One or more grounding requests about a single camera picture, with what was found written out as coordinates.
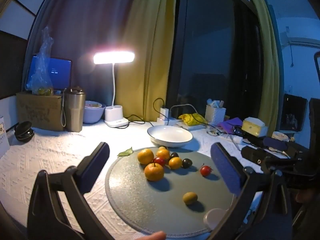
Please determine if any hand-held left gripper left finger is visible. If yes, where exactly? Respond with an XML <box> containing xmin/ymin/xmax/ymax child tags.
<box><xmin>27</xmin><ymin>142</ymin><xmax>110</xmax><ymax>240</ymax></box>

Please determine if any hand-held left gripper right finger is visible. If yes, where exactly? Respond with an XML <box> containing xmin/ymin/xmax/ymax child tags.
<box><xmin>207</xmin><ymin>142</ymin><xmax>293</xmax><ymax>240</ymax></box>

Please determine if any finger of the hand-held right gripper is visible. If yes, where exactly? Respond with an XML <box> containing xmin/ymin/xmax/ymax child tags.
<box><xmin>241</xmin><ymin>146</ymin><xmax>270</xmax><ymax>167</ymax></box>
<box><xmin>246</xmin><ymin>135</ymin><xmax>295</xmax><ymax>153</ymax></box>

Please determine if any large orange with stem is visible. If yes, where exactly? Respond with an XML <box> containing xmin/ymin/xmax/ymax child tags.
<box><xmin>144</xmin><ymin>163</ymin><xmax>165</xmax><ymax>182</ymax></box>

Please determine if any white ceramic plate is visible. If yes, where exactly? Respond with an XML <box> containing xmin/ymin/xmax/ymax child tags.
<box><xmin>147</xmin><ymin>125</ymin><xmax>193</xmax><ymax>148</ymax></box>

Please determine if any person's right hand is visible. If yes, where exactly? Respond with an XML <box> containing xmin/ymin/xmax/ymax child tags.
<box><xmin>296</xmin><ymin>186</ymin><xmax>320</xmax><ymax>205</ymax></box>

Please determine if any person's left hand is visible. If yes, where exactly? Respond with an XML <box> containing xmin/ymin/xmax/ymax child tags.
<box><xmin>136</xmin><ymin>231</ymin><xmax>167</xmax><ymax>240</ymax></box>

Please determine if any yellow tissue box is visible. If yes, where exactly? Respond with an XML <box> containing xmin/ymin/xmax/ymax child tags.
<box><xmin>242</xmin><ymin>117</ymin><xmax>268</xmax><ymax>137</ymax></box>

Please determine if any green leaf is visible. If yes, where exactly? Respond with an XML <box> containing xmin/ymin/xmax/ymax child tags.
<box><xmin>117</xmin><ymin>147</ymin><xmax>133</xmax><ymax>157</ymax></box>

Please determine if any purple notebook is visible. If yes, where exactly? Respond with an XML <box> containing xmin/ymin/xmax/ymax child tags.
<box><xmin>217</xmin><ymin>117</ymin><xmax>247</xmax><ymax>133</ymax></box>

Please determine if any purple bowl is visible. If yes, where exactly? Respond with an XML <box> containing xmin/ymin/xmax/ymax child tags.
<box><xmin>83</xmin><ymin>101</ymin><xmax>106</xmax><ymax>124</ymax></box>

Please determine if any white cup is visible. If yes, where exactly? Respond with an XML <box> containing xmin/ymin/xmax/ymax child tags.
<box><xmin>203</xmin><ymin>208</ymin><xmax>229</xmax><ymax>231</ymax></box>

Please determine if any white book stack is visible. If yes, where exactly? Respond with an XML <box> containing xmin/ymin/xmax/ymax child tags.
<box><xmin>176</xmin><ymin>122</ymin><xmax>208</xmax><ymax>131</ymax></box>

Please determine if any white woven basket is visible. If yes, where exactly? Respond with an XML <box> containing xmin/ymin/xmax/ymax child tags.
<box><xmin>205</xmin><ymin>100</ymin><xmax>227</xmax><ymax>127</ymax></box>

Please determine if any steel tumbler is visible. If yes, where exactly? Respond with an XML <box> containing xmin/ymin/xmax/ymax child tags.
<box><xmin>64</xmin><ymin>87</ymin><xmax>86</xmax><ymax>132</ymax></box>

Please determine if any round grey placemat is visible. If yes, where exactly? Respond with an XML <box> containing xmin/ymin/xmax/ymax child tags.
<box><xmin>105</xmin><ymin>147</ymin><xmax>238</xmax><ymax>238</ymax></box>

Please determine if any yellow plastic bag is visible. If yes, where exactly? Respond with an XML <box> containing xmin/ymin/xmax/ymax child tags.
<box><xmin>178</xmin><ymin>113</ymin><xmax>208</xmax><ymax>126</ymax></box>

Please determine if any white power strip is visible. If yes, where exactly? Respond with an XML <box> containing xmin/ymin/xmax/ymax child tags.
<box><xmin>157</xmin><ymin>116</ymin><xmax>181</xmax><ymax>127</ymax></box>

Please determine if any cardboard box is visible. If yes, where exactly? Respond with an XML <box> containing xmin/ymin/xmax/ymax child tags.
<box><xmin>16</xmin><ymin>92</ymin><xmax>66</xmax><ymax>132</ymax></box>

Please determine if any black round case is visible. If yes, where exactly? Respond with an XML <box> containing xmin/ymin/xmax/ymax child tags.
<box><xmin>14</xmin><ymin>121</ymin><xmax>35</xmax><ymax>143</ymax></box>

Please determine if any yellow curtain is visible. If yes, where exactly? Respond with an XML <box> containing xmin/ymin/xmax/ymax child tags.
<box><xmin>246</xmin><ymin>0</ymin><xmax>281</xmax><ymax>132</ymax></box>
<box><xmin>116</xmin><ymin>0</ymin><xmax>178</xmax><ymax>122</ymax></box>

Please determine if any white card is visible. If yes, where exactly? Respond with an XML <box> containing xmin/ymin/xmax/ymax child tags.
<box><xmin>0</xmin><ymin>116</ymin><xmax>10</xmax><ymax>158</ymax></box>

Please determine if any laptop with blue screen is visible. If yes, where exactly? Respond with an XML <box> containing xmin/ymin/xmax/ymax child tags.
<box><xmin>26</xmin><ymin>54</ymin><xmax>72</xmax><ymax>90</ymax></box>

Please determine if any white air conditioner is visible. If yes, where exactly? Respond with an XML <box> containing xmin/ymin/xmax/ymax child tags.
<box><xmin>281</xmin><ymin>37</ymin><xmax>320</xmax><ymax>47</ymax></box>

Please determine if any white desk lamp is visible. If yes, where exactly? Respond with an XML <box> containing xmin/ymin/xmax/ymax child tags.
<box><xmin>94</xmin><ymin>51</ymin><xmax>135</xmax><ymax>127</ymax></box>

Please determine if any clear plastic bag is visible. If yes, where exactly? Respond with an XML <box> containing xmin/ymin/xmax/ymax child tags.
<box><xmin>26</xmin><ymin>26</ymin><xmax>54</xmax><ymax>96</ymax></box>

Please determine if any grey curtain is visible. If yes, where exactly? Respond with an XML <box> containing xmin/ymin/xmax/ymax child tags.
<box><xmin>25</xmin><ymin>0</ymin><xmax>143</xmax><ymax>108</ymax></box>

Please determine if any black cable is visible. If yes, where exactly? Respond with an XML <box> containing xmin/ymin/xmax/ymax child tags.
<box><xmin>122</xmin><ymin>97</ymin><xmax>166</xmax><ymax>129</ymax></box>

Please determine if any white cable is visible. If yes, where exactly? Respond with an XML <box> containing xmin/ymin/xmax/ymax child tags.
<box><xmin>169</xmin><ymin>104</ymin><xmax>198</xmax><ymax>115</ymax></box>

